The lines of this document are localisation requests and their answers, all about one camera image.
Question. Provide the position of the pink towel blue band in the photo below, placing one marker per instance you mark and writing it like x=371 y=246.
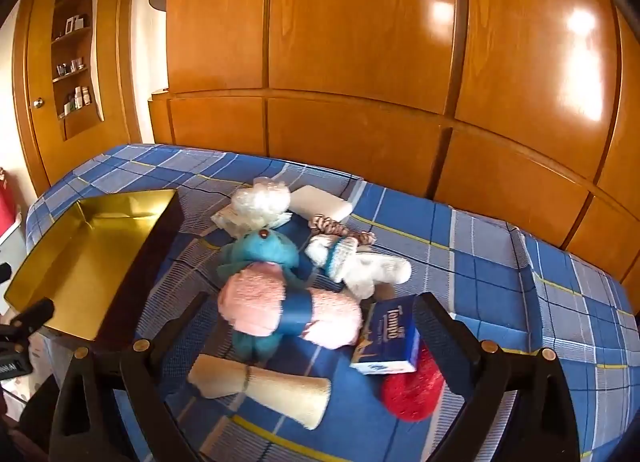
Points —
x=257 y=301

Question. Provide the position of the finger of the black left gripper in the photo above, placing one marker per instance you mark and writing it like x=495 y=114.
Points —
x=5 y=273
x=33 y=318

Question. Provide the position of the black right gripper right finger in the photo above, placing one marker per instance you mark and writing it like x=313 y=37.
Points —
x=541 y=425

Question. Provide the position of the gold shallow box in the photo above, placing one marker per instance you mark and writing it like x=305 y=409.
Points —
x=98 y=263

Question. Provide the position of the white knitted socks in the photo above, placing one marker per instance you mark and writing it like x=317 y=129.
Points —
x=342 y=262

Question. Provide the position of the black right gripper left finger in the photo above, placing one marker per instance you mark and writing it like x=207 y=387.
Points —
x=87 y=424

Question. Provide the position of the blue plush bear pink dress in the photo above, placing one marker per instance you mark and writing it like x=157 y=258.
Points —
x=261 y=246

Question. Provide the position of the red fluffy sponge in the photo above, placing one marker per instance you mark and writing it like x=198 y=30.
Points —
x=413 y=397

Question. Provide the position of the wooden door with shelves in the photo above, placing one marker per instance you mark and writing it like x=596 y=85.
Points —
x=75 y=55

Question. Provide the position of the wooden wardrobe wall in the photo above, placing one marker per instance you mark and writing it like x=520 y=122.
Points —
x=522 y=110

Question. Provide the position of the blue plaid bed cover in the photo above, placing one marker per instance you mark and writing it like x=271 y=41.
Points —
x=503 y=284

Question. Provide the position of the red bag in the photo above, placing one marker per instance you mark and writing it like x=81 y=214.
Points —
x=7 y=204

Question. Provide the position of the beige cloth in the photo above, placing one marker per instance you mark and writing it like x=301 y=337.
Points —
x=301 y=398

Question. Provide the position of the blue Tempo tissue pack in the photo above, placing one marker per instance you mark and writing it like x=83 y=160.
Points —
x=389 y=342

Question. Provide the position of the clear plastic bag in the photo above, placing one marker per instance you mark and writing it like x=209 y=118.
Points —
x=262 y=205

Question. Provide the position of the brown patterned scrunchie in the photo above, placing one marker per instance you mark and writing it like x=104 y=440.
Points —
x=322 y=224

